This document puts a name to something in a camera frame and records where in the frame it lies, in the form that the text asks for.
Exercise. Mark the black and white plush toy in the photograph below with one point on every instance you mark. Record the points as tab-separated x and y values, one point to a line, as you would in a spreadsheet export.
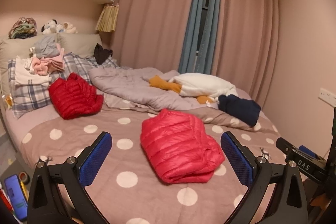
51	27

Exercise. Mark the pink curtain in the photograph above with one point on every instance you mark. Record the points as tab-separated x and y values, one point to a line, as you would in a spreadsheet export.
152	16
246	37

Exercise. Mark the dark red puffer jacket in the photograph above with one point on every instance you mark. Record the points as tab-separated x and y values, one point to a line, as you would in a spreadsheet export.
73	98

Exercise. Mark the cream plush toy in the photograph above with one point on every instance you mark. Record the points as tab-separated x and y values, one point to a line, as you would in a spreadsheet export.
70	28

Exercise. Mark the floral cloth bundle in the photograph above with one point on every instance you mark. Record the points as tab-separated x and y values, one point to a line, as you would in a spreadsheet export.
22	28

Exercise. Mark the grey duvet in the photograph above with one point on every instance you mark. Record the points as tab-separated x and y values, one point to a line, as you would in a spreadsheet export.
131	87

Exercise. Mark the pink hooded puffer jacket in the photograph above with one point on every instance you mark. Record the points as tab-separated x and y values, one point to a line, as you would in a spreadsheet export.
178	145

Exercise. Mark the grey garment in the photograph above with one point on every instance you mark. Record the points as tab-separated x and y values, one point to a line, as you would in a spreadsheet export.
47	45

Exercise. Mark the blue curtain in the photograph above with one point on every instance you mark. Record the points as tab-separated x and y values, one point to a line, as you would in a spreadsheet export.
193	29

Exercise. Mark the plaid pillow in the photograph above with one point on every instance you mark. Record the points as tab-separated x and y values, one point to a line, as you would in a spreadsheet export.
29	98
84	64

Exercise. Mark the pile of pink white clothes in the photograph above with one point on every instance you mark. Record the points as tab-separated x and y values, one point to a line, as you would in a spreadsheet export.
13	50

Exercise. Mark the white goose plush toy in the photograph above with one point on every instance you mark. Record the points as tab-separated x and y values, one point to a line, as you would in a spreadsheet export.
202	85

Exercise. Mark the smartphone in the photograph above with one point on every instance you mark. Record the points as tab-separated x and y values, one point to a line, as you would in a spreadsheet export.
15	195

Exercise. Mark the black cloth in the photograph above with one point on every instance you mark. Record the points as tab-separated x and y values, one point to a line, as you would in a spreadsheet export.
102	54

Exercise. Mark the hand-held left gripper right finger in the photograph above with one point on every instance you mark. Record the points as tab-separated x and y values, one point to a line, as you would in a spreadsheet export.
236	161

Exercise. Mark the navy sweater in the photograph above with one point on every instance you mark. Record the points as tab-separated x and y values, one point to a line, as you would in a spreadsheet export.
240	108

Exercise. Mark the white wall power strip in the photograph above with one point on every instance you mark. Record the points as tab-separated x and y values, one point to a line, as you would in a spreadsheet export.
328	96

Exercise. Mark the pink bed sheet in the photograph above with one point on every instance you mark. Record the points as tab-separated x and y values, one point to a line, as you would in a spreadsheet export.
26	121

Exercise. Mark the tape roll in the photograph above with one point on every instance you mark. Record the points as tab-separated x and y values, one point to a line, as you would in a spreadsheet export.
23	177

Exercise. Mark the pink garment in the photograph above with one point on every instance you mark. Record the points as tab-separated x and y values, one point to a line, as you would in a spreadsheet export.
52	64

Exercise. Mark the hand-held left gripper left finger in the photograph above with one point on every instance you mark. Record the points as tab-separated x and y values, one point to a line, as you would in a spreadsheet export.
95	161

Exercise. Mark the beige pillow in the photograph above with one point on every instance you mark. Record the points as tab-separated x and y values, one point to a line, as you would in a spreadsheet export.
78	44

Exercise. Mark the white garment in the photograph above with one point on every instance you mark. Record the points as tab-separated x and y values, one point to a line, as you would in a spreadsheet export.
29	74

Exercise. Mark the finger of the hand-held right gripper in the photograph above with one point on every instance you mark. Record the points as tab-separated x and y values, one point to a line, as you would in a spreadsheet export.
307	151
284	145

